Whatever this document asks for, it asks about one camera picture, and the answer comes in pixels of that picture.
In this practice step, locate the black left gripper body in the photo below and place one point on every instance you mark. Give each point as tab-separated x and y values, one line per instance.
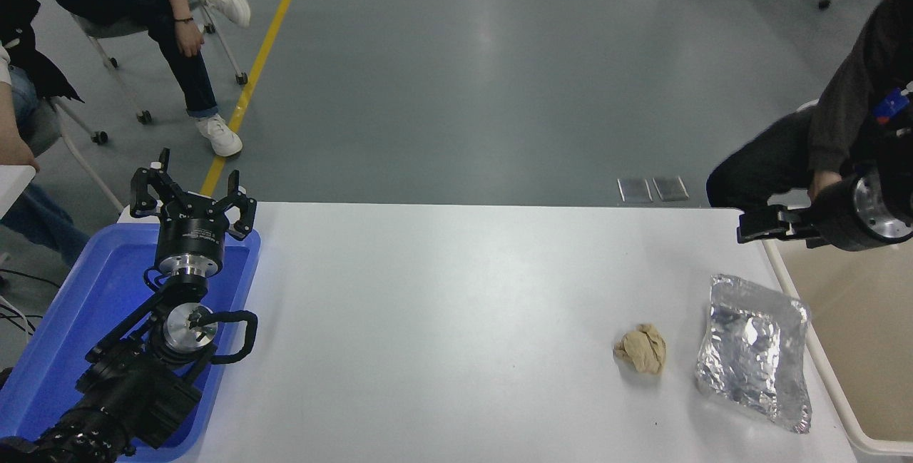
191	235

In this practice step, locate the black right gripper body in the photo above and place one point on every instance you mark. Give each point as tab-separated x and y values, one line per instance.
840	213

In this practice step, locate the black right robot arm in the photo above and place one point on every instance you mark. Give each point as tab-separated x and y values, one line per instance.
891	206

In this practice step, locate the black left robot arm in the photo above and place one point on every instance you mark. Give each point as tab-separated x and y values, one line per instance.
135	384

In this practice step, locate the hand of person beside bin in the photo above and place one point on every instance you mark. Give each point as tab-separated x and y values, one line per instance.
824	181

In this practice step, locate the hand of person beside table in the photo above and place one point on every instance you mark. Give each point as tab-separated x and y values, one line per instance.
16	154

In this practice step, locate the seated person's hand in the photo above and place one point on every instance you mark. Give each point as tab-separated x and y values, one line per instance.
188	36

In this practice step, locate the metal floor plate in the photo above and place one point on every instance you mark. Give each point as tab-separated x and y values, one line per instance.
670	188
634	190

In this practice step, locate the person beside bin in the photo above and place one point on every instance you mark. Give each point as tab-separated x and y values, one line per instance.
849	106

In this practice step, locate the grey white-framed chair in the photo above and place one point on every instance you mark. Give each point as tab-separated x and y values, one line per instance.
46	128

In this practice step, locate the blue plastic tray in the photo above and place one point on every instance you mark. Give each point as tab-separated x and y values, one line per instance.
78	306

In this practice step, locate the large pale bin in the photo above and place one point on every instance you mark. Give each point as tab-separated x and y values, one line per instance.
866	349

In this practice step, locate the small white table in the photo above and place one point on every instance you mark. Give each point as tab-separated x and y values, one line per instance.
13	185

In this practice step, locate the white wheeled chair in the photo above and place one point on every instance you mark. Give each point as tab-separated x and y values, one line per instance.
118	31

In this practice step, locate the crumpled tan paper ball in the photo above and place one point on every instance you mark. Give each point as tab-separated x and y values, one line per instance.
642	350

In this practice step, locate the person beside small white table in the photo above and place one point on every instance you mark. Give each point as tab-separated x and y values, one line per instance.
28	63

